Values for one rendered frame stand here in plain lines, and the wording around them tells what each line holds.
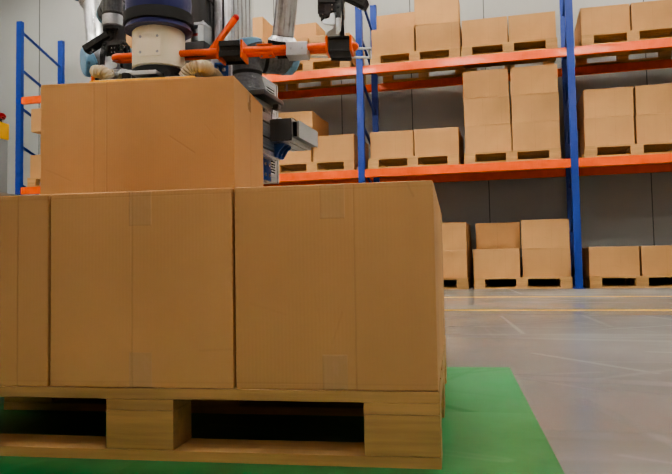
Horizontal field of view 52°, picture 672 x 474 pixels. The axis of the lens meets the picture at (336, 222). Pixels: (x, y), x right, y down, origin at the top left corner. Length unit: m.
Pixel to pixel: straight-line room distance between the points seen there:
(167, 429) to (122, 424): 0.10
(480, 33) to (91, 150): 7.79
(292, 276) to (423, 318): 0.27
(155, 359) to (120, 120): 0.93
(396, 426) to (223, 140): 1.06
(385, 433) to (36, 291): 0.78
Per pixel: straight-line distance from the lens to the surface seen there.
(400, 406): 1.37
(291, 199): 1.38
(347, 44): 2.26
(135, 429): 1.52
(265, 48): 2.30
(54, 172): 2.26
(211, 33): 3.06
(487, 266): 9.13
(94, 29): 3.09
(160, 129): 2.15
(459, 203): 10.48
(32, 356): 1.61
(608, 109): 9.36
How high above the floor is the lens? 0.39
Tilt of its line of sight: 3 degrees up
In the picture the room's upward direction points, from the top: 1 degrees counter-clockwise
